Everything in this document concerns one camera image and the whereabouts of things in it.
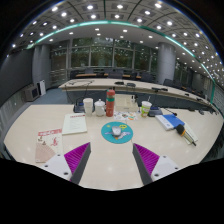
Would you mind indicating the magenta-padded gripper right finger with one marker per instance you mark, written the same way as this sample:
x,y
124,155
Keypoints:
x,y
146,158

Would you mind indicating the red bottle with green band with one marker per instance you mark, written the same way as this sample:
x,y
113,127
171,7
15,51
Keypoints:
x,y
110,105

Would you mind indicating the green printed paper cup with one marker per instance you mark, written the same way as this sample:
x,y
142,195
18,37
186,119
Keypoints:
x,y
145,110

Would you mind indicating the white booklet with red heading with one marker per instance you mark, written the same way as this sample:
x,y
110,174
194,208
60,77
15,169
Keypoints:
x,y
74,124

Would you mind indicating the round teal cartoon mouse pad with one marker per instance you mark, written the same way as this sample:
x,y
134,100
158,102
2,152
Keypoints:
x,y
107,134

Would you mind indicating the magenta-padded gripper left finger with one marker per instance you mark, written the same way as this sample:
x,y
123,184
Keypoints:
x,y
77,156

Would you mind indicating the dark office chairs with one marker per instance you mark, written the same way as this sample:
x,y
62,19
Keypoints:
x,y
146,77

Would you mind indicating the white standing panel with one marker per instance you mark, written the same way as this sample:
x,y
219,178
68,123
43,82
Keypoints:
x,y
42,88

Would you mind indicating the colourful sticker sheet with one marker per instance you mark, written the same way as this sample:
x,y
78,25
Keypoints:
x,y
126,116

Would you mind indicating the silver computer mouse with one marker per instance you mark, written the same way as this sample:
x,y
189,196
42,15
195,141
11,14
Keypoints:
x,y
116,131

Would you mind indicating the cream cardboard box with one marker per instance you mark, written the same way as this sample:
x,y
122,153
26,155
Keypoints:
x,y
126,104

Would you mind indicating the ceiling lights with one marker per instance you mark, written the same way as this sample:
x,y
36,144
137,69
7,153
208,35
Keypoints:
x,y
116,16

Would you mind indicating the blue and white book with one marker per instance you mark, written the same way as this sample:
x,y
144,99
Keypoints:
x,y
170,121

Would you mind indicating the stacked white paper cups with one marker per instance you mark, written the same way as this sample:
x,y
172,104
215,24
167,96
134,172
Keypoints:
x,y
88,106

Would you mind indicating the long beige conference desk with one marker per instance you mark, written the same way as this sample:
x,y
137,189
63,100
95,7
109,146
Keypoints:
x,y
100,85

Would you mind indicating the white lidded mug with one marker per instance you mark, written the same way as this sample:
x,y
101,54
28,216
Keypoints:
x,y
99,109

